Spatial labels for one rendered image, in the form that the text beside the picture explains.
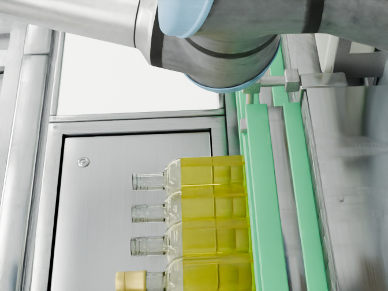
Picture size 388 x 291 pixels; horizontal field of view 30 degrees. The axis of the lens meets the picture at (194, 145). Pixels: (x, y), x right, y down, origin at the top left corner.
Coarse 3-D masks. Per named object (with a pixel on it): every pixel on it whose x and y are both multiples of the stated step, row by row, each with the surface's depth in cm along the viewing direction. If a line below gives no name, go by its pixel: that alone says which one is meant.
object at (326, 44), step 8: (320, 40) 114; (328, 40) 114; (336, 40) 105; (320, 48) 113; (328, 48) 106; (320, 56) 113; (328, 56) 107; (320, 64) 112; (328, 64) 108; (328, 72) 110
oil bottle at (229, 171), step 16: (176, 160) 114; (192, 160) 114; (208, 160) 113; (224, 160) 113; (240, 160) 113; (176, 176) 112; (192, 176) 112; (208, 176) 112; (224, 176) 111; (240, 176) 111
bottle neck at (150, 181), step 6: (132, 174) 114; (138, 174) 114; (144, 174) 114; (150, 174) 114; (156, 174) 114; (132, 180) 113; (138, 180) 113; (144, 180) 113; (150, 180) 113; (156, 180) 113; (162, 180) 113; (132, 186) 114; (138, 186) 113; (144, 186) 113; (150, 186) 113; (156, 186) 114; (162, 186) 113
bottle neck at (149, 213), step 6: (138, 204) 111; (144, 204) 111; (150, 204) 111; (156, 204) 111; (162, 204) 111; (132, 210) 110; (138, 210) 110; (144, 210) 110; (150, 210) 110; (156, 210) 110; (162, 210) 110; (132, 216) 110; (138, 216) 110; (144, 216) 110; (150, 216) 110; (156, 216) 110; (162, 216) 110; (132, 222) 111; (138, 222) 111; (144, 222) 111; (150, 222) 111; (162, 222) 111
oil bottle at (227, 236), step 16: (176, 224) 107; (192, 224) 106; (208, 224) 106; (224, 224) 106; (240, 224) 106; (176, 240) 105; (192, 240) 105; (208, 240) 105; (224, 240) 105; (240, 240) 105; (176, 256) 105
